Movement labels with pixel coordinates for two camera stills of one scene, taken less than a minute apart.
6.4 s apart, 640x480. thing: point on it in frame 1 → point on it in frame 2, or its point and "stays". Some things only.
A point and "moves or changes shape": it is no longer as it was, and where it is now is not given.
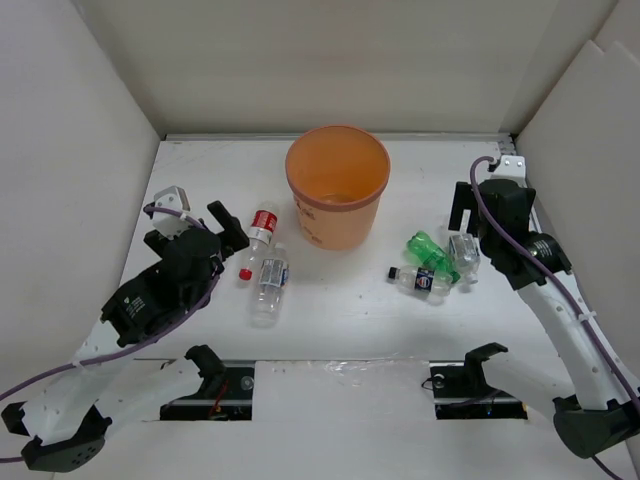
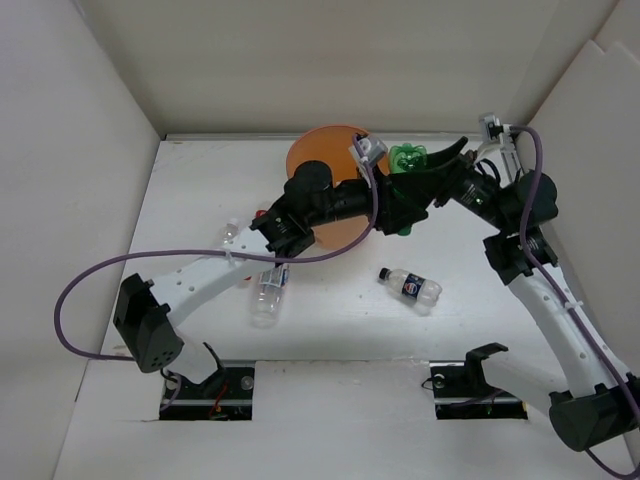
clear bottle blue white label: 273,280 stays
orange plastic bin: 336,175 stays
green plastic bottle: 424,248 → 405,157
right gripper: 464,200 → 423,184
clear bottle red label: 261,233 moves or changes shape
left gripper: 237,238 → 393,210
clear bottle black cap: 433,281 moves or changes shape
